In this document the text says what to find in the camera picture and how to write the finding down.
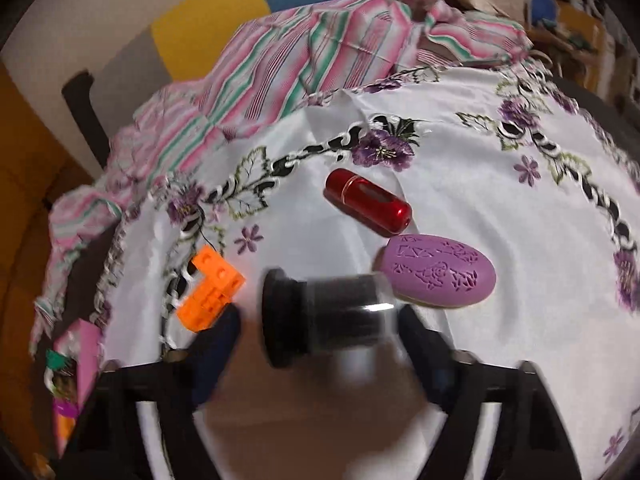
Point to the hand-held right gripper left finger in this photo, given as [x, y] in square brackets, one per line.
[220, 350]

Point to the orange building block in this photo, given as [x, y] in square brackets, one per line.
[212, 285]

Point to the yellow panel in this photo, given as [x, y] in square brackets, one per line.
[210, 15]

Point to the pink green striped cloth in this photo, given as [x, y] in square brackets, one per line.
[300, 60]

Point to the red metallic cylinder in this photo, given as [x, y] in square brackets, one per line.
[367, 200]

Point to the clear jar with black lid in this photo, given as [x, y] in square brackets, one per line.
[325, 310]

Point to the white floral embroidered cloth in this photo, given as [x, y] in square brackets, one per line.
[450, 135]

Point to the pink rimmed white box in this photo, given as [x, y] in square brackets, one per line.
[82, 355]

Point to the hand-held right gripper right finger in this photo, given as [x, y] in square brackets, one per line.
[425, 355]

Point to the blue object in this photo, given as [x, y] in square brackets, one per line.
[544, 7]

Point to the grey panel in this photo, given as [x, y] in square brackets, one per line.
[145, 70]

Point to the purple oval case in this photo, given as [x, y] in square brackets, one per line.
[440, 270]

